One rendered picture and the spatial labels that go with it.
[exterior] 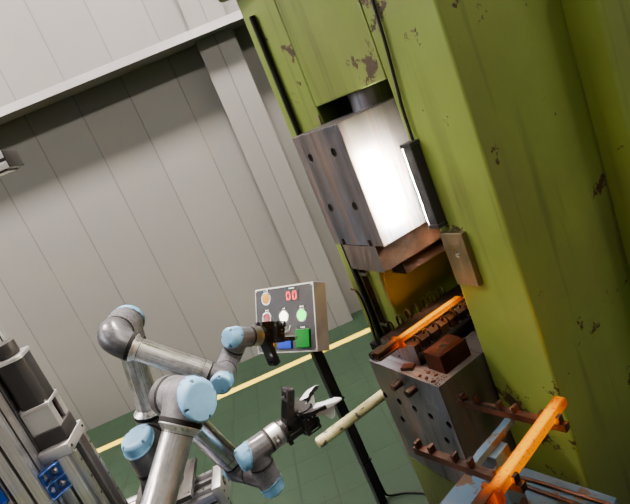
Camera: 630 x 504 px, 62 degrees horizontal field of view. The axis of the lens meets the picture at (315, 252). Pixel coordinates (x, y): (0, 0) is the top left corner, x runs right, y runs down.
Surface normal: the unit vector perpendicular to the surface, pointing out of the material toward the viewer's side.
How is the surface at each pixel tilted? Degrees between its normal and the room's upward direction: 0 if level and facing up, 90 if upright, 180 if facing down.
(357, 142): 90
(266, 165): 90
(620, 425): 90
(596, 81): 90
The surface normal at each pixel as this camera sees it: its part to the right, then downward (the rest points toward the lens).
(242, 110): 0.14, 0.21
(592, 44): -0.79, 0.45
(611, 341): 0.48, 0.04
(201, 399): 0.75, -0.24
